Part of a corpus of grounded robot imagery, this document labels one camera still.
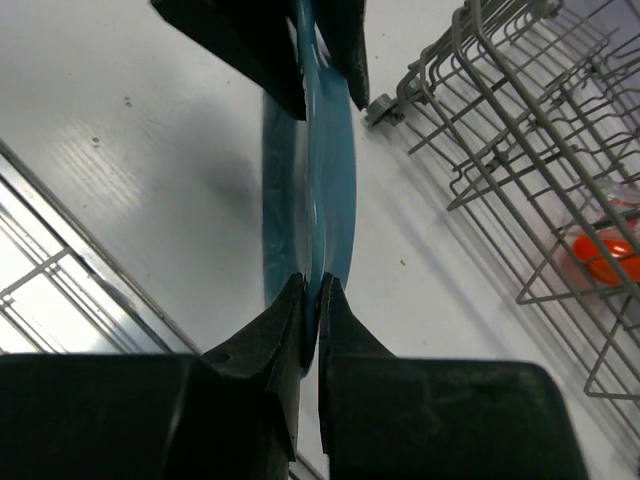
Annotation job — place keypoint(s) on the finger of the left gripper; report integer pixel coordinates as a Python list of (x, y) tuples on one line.
[(341, 24), (251, 36)]

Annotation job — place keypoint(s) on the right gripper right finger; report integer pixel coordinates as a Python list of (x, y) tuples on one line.
[(387, 417)]

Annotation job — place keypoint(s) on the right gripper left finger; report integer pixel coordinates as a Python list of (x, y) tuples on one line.
[(230, 413)]

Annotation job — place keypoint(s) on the teal scalloped plate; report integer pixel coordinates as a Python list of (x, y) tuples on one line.
[(308, 182)]

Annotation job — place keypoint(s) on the orange plastic bowl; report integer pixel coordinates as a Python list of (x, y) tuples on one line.
[(597, 262)]

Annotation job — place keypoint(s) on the clear drinking glass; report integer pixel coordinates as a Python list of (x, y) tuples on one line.
[(622, 197)]

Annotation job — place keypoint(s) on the grey wire dish rack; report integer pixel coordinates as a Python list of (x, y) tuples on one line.
[(522, 106)]

